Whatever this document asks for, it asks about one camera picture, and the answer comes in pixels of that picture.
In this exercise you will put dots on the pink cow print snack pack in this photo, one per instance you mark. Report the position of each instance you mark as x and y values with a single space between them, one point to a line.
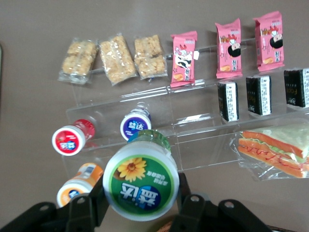
183 60

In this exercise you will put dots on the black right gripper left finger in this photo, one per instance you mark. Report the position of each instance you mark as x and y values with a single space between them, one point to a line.
79 212

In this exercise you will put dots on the clear wrapped rice cracker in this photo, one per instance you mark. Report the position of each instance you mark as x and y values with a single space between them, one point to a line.
117 60
150 57
77 61

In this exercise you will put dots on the black snack pack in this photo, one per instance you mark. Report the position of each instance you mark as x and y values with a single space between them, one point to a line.
297 88
228 101
258 95

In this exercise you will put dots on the orange gum bottle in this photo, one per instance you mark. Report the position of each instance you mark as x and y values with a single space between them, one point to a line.
77 183

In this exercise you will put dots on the pink girl print snack pack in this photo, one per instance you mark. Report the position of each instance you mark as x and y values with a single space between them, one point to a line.
269 42
228 48

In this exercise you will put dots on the blue gum bottle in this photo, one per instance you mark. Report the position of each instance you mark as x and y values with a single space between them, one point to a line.
135 125

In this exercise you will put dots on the brown table cover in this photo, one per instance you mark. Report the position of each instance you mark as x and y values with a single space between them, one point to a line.
36 24

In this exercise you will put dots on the green gum bottle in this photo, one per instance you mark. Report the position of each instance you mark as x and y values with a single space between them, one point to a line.
141 183

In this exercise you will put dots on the wrapped triangle sandwich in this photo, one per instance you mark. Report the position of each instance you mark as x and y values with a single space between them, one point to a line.
277 149

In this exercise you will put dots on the red gum bottle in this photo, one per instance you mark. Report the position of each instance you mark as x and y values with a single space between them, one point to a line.
68 140

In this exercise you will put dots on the clear acrylic tiered stand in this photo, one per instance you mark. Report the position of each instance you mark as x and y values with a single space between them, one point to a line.
200 135

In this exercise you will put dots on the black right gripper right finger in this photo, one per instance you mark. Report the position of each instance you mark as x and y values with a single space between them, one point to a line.
200 215

